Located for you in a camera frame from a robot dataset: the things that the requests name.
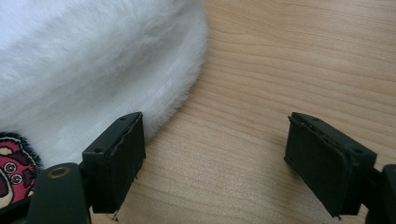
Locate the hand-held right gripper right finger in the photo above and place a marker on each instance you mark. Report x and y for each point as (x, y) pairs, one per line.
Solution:
(323, 168)

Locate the white furry plush item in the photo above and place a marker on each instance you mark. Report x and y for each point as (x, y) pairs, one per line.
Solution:
(93, 77)

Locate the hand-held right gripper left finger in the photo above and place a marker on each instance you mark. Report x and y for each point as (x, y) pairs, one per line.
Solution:
(115, 168)

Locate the red cartoon bear patch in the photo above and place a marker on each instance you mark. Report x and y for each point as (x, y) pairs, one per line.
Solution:
(14, 174)

